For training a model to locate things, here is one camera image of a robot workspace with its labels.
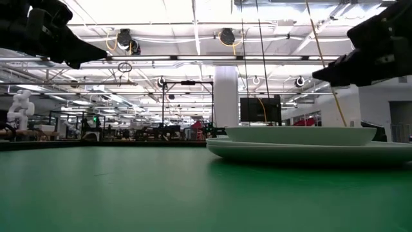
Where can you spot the small deep white plate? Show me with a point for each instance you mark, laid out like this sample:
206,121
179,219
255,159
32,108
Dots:
299,137

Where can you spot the red object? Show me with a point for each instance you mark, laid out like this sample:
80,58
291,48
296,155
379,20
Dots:
197,125

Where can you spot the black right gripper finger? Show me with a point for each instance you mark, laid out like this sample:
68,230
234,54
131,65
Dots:
351,76
363,58

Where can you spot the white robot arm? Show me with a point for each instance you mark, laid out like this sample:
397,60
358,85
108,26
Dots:
21,109

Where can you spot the black equipment rack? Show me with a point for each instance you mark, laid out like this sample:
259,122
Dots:
93,129

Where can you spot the grey door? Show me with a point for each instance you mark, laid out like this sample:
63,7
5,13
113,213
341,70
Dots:
400,119

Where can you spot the small black ceiling reel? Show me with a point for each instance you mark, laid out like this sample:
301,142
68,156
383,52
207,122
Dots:
300,81
161,81

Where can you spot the long ceiling light rail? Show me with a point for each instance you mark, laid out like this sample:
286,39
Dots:
206,58

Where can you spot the black monitor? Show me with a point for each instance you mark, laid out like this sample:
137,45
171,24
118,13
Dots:
254,109

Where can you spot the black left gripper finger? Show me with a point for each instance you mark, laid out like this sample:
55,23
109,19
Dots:
78,46
72,58

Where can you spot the large white plastic plate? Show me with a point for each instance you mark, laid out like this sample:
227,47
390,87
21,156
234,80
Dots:
305,156

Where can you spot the white square column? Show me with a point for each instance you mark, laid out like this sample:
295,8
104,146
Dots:
226,93

